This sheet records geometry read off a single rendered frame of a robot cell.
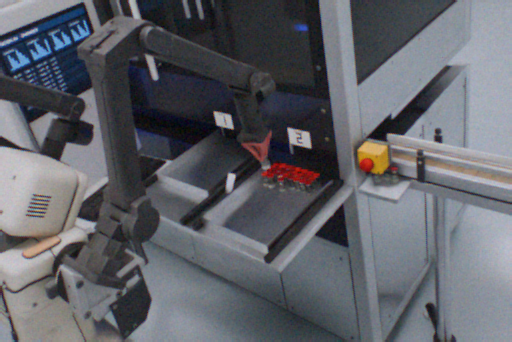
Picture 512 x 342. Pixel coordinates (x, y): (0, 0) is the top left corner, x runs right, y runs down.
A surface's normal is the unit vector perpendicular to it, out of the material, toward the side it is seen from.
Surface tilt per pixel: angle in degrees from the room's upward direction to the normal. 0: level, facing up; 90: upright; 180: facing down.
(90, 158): 90
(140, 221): 96
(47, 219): 90
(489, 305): 0
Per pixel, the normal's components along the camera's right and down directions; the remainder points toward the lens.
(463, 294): -0.18, -0.87
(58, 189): 0.74, 0.19
